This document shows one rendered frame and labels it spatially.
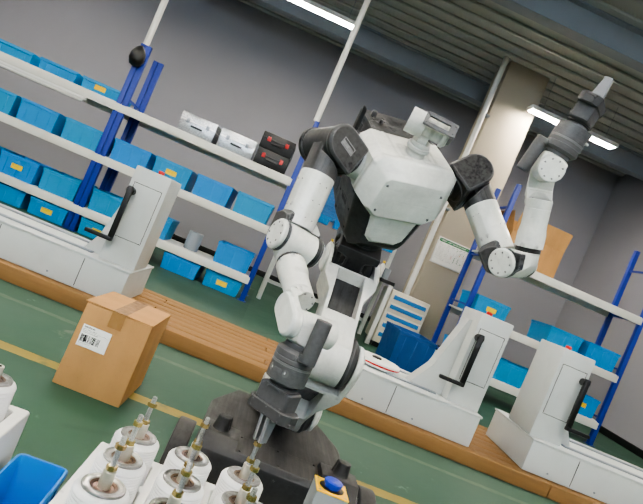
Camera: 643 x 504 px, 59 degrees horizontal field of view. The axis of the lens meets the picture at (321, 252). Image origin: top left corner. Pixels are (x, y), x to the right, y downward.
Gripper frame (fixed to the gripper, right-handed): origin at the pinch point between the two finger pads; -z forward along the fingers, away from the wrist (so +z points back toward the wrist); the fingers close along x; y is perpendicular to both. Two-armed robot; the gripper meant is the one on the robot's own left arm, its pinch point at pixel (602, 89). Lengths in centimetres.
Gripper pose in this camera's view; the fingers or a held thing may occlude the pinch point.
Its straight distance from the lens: 161.4
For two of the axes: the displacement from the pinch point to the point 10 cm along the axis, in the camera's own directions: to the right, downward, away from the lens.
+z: -5.1, 8.3, 2.1
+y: -6.9, -5.4, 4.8
